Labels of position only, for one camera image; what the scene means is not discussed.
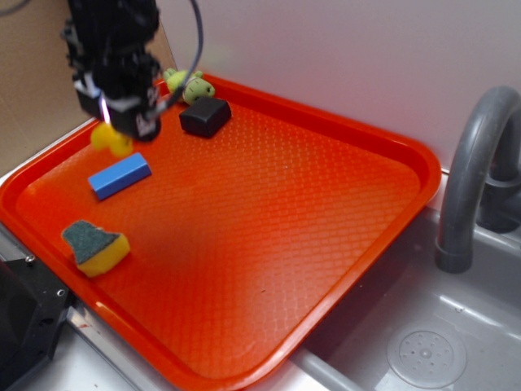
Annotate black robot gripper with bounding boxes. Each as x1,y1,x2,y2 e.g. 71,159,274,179
62,0,161,142

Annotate yellow rubber duck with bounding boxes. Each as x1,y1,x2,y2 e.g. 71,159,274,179
90,122,134,158

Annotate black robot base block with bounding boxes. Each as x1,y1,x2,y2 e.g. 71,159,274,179
1,255,72,390

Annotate light wooden board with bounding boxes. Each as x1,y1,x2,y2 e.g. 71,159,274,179
152,22,177,69

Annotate green plush frog toy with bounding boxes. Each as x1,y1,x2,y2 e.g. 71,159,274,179
163,68,216,105

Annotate black rectangular block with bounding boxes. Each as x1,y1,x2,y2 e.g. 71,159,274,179
179,97,232,138

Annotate blue rectangular block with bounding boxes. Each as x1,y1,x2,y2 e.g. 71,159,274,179
88,153,151,200

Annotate yellow green scrub sponge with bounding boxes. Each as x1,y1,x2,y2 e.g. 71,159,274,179
62,220,130,278

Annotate orange plastic tray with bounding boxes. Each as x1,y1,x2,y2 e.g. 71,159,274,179
1,77,440,390

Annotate grey curved faucet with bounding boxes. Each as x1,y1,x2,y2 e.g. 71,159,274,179
436,86,520,274

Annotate grey plastic sink basin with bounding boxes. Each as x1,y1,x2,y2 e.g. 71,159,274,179
291,209,520,390

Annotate round grey sink drain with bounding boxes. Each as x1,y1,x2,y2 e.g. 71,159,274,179
387,325,467,389

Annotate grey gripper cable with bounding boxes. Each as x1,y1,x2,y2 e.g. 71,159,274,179
146,0,204,119

